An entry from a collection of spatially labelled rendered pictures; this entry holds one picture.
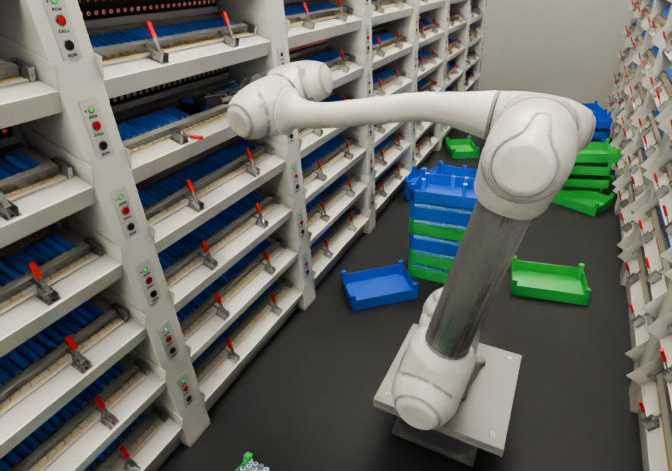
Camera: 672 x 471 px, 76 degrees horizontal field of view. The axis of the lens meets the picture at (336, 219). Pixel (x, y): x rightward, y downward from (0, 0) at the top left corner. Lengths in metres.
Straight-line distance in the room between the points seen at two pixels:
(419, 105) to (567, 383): 1.16
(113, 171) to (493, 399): 1.12
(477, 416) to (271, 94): 0.96
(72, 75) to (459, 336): 0.94
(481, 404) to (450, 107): 0.80
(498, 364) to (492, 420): 0.20
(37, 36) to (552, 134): 0.89
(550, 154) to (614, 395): 1.21
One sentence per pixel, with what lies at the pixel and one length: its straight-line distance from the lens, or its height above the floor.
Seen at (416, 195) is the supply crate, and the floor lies 0.43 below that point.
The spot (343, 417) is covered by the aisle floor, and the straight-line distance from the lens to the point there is 1.55.
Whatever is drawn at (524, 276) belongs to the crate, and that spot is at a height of 0.00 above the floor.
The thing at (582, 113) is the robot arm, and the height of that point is 1.01.
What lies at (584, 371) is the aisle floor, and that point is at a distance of 1.82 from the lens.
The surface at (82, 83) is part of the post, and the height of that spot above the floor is 1.11.
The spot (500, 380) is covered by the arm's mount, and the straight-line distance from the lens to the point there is 1.40.
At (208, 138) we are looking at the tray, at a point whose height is 0.89.
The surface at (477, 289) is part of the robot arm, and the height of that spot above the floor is 0.71.
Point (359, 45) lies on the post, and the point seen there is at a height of 0.99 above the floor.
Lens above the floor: 1.25
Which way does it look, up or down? 29 degrees down
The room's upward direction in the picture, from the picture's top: 4 degrees counter-clockwise
